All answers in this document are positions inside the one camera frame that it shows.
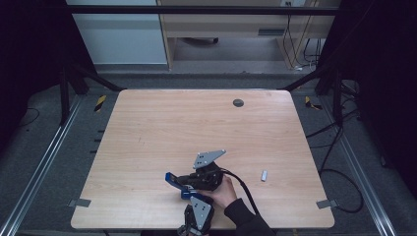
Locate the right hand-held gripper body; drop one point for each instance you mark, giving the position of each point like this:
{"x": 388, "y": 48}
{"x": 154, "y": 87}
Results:
{"x": 206, "y": 159}

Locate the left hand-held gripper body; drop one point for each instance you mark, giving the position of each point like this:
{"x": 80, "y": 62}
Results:
{"x": 200, "y": 211}

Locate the person's right hand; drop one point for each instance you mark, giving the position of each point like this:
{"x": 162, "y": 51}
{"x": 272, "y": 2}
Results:
{"x": 223, "y": 195}

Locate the small white staple strip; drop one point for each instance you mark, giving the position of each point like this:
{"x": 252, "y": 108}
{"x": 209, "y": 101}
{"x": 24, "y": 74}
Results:
{"x": 264, "y": 175}

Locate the grey round table grommet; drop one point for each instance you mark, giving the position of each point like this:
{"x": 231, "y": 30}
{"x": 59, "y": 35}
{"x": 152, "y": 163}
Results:
{"x": 238, "y": 103}

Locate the yellow clamp left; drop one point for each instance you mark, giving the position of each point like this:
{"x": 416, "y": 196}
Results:
{"x": 100, "y": 103}

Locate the yellow clamp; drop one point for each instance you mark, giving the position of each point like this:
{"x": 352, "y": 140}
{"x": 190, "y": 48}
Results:
{"x": 100, "y": 103}
{"x": 309, "y": 103}

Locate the yellow clamp right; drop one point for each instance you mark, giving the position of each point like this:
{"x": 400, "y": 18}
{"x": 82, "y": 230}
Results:
{"x": 309, "y": 103}

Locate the light wooden desk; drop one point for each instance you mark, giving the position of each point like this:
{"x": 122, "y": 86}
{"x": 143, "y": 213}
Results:
{"x": 223, "y": 23}

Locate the white cabinet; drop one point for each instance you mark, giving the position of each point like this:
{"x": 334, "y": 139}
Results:
{"x": 124, "y": 39}

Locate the dark curtain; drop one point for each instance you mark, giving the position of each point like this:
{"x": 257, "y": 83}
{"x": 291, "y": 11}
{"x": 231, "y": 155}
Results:
{"x": 383, "y": 82}
{"x": 29, "y": 59}

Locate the grey metal table bracket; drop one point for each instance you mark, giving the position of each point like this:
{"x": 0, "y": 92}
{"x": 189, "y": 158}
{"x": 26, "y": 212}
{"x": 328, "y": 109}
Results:
{"x": 327, "y": 204}
{"x": 79, "y": 203}

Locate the black diagonal frame strut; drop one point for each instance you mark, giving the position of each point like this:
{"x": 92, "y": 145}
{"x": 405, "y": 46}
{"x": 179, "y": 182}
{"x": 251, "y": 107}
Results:
{"x": 305, "y": 80}
{"x": 98, "y": 80}

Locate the black frame post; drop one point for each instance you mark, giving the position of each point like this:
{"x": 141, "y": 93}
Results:
{"x": 337, "y": 98}

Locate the aluminium floor rail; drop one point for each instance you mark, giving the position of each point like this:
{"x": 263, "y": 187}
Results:
{"x": 39, "y": 173}
{"x": 380, "y": 223}

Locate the black horizontal frame bar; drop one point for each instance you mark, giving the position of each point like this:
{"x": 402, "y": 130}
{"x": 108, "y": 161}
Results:
{"x": 196, "y": 10}

